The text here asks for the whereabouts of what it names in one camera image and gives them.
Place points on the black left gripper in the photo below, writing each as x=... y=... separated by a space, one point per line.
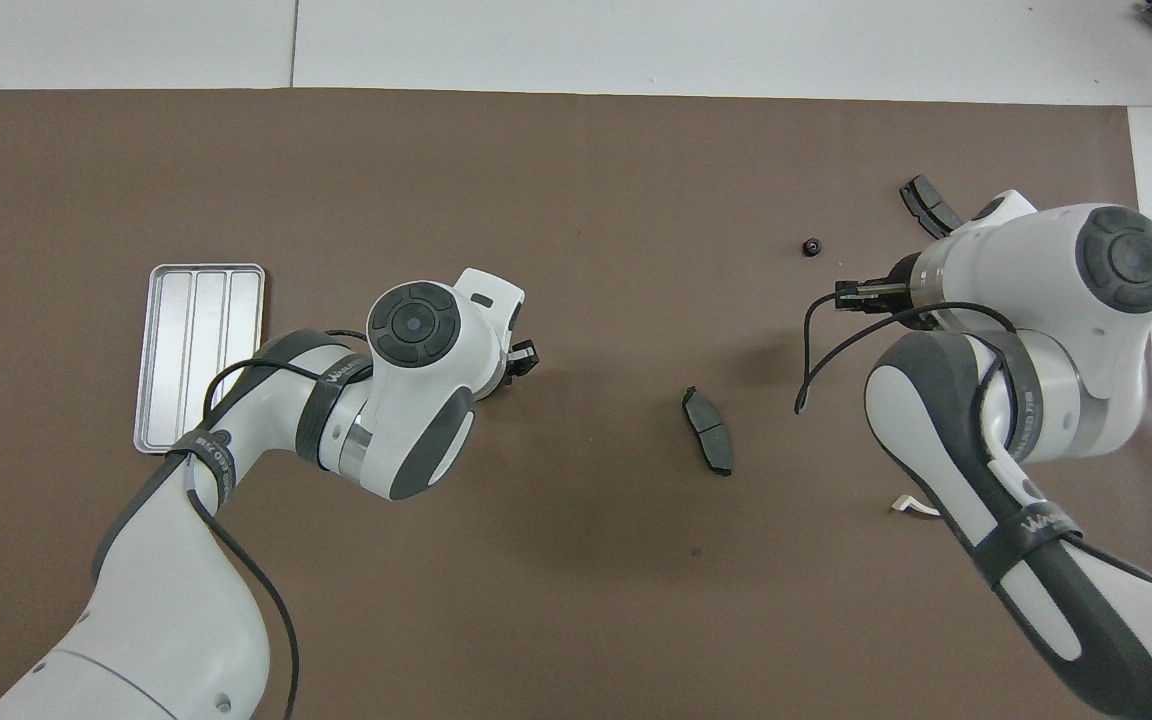
x=508 y=375

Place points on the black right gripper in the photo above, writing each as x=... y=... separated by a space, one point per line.
x=904 y=295

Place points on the small black bearing gear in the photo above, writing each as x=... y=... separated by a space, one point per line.
x=812 y=247

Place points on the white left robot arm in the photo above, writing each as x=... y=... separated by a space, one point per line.
x=166 y=600

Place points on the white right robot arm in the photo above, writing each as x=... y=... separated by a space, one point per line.
x=1086 y=330

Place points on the silver metal tray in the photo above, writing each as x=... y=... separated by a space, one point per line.
x=176 y=340

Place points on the short dark grey brake pad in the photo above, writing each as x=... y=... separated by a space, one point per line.
x=921 y=195

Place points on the brown paper table mat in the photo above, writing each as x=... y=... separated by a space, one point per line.
x=586 y=200

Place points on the long dark grey brake pad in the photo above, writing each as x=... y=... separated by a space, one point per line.
x=708 y=430

